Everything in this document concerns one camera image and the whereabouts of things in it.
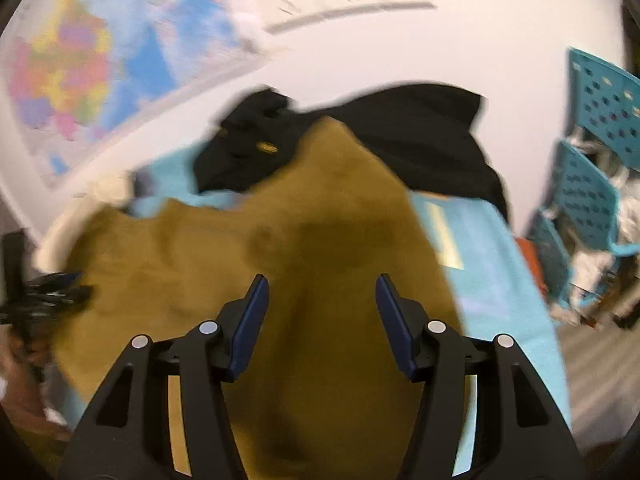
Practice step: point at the orange object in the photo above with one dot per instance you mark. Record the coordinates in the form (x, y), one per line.
(529, 265)

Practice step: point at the person's left forearm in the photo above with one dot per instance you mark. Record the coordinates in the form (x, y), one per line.
(22, 395)

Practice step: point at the black garment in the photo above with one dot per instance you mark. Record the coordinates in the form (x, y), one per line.
(425, 130)

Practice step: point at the colourful wall map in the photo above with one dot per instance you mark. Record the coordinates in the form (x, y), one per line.
(85, 60)

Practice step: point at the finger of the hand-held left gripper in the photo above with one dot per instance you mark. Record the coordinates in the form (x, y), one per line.
(62, 278)
(65, 295)

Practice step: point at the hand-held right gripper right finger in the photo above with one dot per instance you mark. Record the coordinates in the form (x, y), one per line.
(392, 310)

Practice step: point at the teal perforated chairs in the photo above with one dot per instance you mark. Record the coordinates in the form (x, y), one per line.
(597, 260)

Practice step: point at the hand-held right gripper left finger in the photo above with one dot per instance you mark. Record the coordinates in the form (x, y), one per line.
(252, 310)

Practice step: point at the teal perforated chair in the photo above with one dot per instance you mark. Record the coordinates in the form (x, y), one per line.
(550, 255)
(585, 200)
(607, 105)

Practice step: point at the mustard yellow cloth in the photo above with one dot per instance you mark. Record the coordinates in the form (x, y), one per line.
(492, 270)

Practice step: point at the olive jacket with cream lining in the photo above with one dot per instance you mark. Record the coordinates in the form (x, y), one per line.
(310, 240)

